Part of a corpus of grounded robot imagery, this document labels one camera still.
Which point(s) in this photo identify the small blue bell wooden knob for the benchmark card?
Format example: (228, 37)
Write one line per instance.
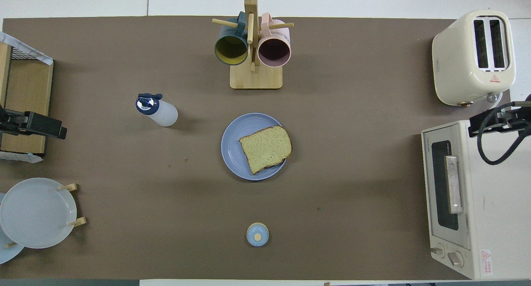
(257, 234)

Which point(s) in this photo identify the toasted bread slice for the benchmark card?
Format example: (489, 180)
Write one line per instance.
(265, 149)

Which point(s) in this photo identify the blue round plate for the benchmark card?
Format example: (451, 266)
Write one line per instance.
(232, 149)

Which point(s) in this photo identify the wooden mug tree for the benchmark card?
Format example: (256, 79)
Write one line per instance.
(257, 76)

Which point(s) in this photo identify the dark teal mug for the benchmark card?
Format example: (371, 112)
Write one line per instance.
(231, 49)

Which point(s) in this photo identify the white toaster oven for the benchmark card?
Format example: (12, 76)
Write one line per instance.
(498, 203)

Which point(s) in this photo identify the pale grey plate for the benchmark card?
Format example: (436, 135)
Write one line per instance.
(37, 213)

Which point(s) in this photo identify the light blue plate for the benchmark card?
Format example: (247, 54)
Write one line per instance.
(6, 255)

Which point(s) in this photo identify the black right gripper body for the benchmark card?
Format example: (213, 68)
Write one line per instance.
(518, 118)

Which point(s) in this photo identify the wooden two-level shelf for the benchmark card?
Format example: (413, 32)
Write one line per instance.
(25, 91)

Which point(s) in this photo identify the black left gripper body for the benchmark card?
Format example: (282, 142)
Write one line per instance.
(14, 122)

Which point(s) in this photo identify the white patterned cloth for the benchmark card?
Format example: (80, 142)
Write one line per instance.
(25, 49)

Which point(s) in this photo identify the wooden plate rack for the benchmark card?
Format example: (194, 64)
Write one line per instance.
(79, 221)

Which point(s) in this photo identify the brown table mat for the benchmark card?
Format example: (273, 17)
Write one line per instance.
(352, 153)

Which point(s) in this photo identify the cream two-slot toaster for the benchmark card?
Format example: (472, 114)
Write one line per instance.
(456, 58)

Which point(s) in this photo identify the translucent seasoning bottle blue cap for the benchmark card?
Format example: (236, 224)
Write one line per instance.
(164, 112)

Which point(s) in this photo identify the pink ribbed mug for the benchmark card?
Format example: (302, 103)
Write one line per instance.
(274, 49)

